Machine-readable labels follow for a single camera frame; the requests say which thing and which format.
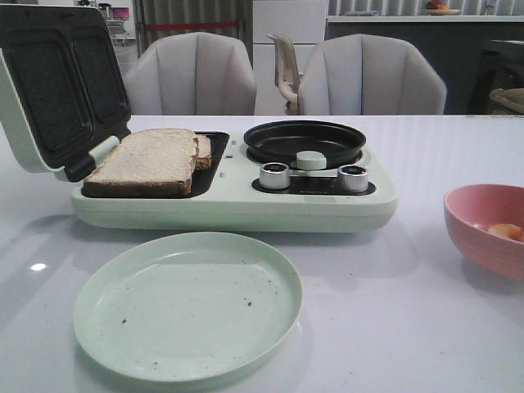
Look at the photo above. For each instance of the small bread slice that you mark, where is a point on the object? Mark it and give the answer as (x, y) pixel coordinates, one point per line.
(204, 156)

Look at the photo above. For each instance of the large bread slice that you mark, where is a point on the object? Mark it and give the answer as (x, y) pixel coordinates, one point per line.
(150, 163)

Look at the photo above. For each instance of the mint green sandwich maker lid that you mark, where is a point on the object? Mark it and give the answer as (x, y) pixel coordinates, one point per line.
(63, 101)

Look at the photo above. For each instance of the pink plastic bowl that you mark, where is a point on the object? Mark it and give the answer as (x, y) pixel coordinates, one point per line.
(470, 210)

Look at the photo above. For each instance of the orange cooked shrimp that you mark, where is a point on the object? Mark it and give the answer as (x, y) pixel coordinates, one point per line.
(507, 231)

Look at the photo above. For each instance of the mint green breakfast maker base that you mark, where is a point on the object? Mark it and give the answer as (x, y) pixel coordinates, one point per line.
(231, 203)

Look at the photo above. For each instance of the silver left control knob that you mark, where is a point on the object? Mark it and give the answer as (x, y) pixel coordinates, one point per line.
(274, 176)

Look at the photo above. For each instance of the silver control knob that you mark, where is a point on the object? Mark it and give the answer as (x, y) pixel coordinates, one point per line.
(274, 176)
(352, 178)

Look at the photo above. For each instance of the black round frying pan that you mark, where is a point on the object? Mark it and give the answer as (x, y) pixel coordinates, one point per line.
(280, 141)

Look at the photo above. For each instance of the silver right control knob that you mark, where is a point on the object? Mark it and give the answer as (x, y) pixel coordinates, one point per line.
(352, 178)

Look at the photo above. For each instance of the beige office chair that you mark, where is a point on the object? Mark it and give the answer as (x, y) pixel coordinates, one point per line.
(287, 77)

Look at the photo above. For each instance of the mint green plate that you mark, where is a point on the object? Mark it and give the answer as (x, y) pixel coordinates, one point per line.
(189, 308)

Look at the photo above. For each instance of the grey upholstered chair left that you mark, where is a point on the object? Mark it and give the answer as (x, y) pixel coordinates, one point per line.
(192, 74)

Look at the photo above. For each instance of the grey upholstered chair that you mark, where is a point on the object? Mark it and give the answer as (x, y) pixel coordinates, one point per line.
(192, 74)
(362, 74)

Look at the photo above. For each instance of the grey upholstered chair right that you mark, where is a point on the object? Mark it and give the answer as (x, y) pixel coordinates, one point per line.
(362, 74)

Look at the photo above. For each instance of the white refrigerator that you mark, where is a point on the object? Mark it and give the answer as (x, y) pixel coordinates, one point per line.
(284, 34)

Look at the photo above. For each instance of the red barrier tape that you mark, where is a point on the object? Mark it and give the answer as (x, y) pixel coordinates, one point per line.
(194, 25)

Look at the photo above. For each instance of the metal shelf cart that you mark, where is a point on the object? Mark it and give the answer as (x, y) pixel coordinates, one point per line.
(120, 20)

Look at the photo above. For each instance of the fruit bowl on counter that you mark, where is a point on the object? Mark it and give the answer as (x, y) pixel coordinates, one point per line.
(438, 8)

